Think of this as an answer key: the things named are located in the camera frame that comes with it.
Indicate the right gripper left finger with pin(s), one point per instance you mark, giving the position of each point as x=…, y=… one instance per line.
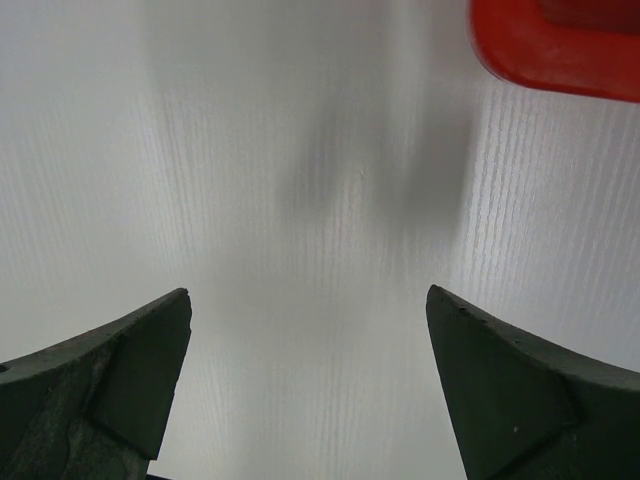
x=96, y=406

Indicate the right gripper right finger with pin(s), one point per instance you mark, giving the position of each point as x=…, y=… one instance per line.
x=522, y=407

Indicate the red plastic bin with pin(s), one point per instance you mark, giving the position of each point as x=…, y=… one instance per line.
x=588, y=48

